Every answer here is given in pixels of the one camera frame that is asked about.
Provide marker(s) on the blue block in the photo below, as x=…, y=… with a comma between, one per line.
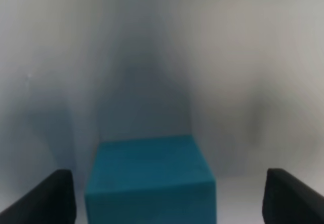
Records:
x=152, y=180

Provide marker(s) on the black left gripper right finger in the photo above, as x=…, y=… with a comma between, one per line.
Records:
x=288, y=200

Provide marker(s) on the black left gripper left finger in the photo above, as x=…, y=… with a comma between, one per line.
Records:
x=51, y=201

